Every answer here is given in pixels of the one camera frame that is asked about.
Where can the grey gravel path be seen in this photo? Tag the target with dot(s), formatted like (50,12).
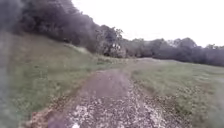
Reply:
(106,100)

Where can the wood of trees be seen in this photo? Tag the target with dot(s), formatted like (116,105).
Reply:
(66,23)

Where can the grass verge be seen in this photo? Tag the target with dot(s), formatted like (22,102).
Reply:
(46,70)

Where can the grass meadow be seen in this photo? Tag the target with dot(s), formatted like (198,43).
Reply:
(180,83)

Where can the robot's own part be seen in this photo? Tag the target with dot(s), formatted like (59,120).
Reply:
(75,126)

